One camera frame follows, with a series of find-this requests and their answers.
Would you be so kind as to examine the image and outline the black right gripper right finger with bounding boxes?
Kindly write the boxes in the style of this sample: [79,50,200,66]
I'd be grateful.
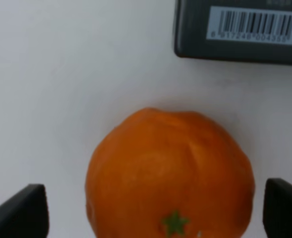
[262,178,292,238]

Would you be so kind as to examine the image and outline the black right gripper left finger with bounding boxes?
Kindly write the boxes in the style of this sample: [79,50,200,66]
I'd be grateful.
[0,184,49,238]

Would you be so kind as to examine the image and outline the orange mandarin fruit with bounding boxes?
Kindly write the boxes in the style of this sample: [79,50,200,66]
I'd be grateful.
[85,108,255,238]

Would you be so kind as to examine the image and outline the dark grey rectangular bottle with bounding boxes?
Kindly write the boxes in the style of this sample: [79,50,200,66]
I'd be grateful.
[173,0,292,65]

